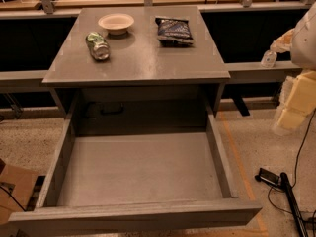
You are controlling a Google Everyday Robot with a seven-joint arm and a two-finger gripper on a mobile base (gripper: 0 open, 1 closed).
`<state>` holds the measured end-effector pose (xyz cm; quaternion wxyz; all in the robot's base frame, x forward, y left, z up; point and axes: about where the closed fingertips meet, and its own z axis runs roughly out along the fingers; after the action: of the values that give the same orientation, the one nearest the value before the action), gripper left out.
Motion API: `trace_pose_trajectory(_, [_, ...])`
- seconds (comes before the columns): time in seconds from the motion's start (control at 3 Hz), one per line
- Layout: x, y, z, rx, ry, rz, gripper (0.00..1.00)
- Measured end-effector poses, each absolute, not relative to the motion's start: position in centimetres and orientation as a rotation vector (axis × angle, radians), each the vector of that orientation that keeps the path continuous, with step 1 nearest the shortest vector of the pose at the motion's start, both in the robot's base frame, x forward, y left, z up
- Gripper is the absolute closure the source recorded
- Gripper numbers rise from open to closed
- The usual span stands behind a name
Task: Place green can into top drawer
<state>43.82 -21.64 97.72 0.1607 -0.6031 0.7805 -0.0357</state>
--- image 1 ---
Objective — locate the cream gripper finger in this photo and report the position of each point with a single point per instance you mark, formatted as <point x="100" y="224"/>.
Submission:
<point x="283" y="43"/>
<point x="297" y="101"/>

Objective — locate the white paper bowl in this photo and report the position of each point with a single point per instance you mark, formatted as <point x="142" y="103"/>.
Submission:
<point x="116" y="24"/>

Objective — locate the black floor rail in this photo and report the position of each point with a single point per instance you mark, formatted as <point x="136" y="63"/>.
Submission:
<point x="299" y="222"/>

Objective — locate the open grey top drawer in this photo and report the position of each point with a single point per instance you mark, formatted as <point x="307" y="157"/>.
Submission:
<point x="137" y="166"/>

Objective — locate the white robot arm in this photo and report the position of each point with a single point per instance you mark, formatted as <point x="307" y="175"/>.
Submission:
<point x="303" y="46"/>

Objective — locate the grey long bench shelf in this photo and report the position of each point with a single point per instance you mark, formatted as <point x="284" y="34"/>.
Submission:
<point x="230" y="73"/>

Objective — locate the brown cardboard box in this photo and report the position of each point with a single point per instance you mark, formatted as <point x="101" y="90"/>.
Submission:
<point x="16" y="188"/>

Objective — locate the dark blue chip bag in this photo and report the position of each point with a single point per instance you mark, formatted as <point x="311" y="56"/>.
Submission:
<point x="174" y="31"/>

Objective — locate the clear sanitizer bottle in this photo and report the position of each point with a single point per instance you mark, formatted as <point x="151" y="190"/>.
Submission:
<point x="269" y="59"/>

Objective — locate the grey drawer cabinet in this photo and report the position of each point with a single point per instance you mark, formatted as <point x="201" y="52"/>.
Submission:
<point x="138" y="56"/>

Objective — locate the black power adapter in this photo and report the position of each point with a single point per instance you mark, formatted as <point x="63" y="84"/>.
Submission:
<point x="268" y="178"/>

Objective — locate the green soda can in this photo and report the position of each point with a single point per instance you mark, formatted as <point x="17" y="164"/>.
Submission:
<point x="98" y="46"/>

